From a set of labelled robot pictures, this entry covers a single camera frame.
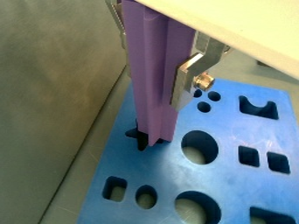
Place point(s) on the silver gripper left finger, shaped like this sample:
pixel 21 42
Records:
pixel 116 8

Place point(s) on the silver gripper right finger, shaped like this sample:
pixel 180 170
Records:
pixel 193 75

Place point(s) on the purple star-shaped peg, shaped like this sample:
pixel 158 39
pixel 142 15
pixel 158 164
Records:
pixel 160 45

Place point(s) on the blue shape-sorting foam board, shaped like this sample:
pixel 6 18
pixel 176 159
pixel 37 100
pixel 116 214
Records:
pixel 233 161

